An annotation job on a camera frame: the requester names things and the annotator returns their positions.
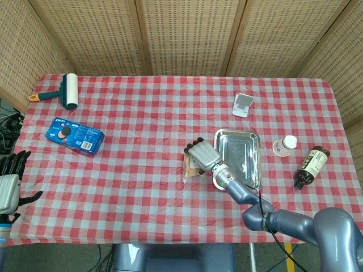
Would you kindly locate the green lint roller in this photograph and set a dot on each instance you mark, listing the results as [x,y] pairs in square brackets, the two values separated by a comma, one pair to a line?
[68,92]

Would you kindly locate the snack bag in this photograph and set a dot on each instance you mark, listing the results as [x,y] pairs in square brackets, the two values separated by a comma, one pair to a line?
[189,168]

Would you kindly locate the grey robot torso base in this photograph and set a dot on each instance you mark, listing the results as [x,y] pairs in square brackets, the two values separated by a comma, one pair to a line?
[174,258]

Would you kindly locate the white phone stand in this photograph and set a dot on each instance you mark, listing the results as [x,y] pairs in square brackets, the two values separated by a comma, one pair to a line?
[242,105]

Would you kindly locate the white paper cup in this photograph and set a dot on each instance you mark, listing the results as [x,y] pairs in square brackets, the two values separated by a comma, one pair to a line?
[283,146]

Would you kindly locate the red white checkered tablecloth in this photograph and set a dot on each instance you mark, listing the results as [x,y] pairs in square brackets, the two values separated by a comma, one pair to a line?
[158,127]

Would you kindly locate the blue Oreo cookie box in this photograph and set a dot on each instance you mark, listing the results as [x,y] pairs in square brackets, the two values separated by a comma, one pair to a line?
[75,139]

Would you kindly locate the brown sauce bottle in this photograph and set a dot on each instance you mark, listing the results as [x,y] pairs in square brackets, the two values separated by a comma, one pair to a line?
[311,165]

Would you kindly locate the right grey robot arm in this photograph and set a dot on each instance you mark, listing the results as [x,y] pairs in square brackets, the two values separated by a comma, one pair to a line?
[283,218]

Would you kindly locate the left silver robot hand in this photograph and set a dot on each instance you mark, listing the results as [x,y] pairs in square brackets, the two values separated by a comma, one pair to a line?
[11,181]

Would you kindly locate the silver metal tray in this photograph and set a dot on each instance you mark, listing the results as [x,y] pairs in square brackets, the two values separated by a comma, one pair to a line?
[236,158]

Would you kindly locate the woven folding screen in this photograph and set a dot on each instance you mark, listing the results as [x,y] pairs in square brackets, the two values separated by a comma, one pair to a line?
[181,37]

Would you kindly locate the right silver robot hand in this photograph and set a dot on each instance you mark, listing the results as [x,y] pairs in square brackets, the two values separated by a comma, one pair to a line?
[202,155]

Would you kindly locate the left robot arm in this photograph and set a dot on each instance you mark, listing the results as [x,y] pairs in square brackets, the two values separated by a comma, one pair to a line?
[3,241]

